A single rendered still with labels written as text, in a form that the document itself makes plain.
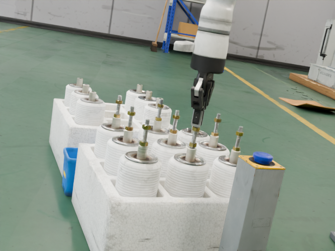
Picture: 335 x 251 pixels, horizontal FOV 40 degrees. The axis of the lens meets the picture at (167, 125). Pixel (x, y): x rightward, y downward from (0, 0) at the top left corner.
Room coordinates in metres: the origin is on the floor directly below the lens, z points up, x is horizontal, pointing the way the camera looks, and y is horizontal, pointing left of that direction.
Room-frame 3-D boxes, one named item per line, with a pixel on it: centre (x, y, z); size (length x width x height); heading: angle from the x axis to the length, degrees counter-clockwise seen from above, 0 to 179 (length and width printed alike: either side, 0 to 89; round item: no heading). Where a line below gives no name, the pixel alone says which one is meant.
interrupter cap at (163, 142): (1.14, -0.02, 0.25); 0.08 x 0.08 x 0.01
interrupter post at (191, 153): (1.03, -0.06, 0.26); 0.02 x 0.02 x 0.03
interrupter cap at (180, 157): (1.03, -0.06, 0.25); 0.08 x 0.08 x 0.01
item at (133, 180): (0.99, 0.04, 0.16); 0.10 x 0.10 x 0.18
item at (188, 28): (7.14, -0.08, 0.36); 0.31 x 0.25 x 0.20; 97
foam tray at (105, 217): (1.14, -0.02, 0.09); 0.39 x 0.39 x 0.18; 23
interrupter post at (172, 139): (1.14, -0.02, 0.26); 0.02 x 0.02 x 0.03
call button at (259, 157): (0.90, -0.20, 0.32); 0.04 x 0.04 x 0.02
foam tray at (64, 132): (1.65, 0.20, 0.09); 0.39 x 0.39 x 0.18; 23
